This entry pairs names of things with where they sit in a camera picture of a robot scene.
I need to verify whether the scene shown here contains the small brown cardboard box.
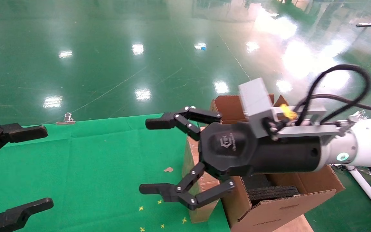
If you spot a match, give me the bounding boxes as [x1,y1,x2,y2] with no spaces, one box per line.
[182,127,221,224]

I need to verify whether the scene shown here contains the yellow cable tag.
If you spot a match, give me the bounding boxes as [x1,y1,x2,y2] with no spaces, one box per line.
[281,104,298,120]

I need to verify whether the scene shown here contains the black foam block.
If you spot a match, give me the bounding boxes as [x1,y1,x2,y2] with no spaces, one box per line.
[245,184,300,202]

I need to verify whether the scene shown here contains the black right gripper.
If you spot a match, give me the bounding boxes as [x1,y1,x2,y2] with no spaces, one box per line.
[139,106,322,210]

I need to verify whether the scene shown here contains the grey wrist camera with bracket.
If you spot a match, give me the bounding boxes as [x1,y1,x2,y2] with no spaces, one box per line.
[239,78,350,141]

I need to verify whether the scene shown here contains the green table cloth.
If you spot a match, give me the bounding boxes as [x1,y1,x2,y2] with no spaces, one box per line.
[0,113,231,232]

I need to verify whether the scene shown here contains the white pipe frame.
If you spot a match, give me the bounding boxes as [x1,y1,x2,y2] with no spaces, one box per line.
[347,165,371,224]

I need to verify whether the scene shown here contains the thick black sleeved cable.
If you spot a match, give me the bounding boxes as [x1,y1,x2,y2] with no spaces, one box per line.
[297,64,371,126]

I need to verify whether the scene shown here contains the large brown cardboard carton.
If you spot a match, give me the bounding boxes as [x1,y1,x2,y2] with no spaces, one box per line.
[211,94,345,232]

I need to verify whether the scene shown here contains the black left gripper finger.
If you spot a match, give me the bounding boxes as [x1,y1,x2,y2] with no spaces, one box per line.
[0,121,48,165]
[0,198,54,232]

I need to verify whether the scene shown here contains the silver binder clip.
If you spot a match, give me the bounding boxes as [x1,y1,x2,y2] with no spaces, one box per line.
[56,112,76,125]

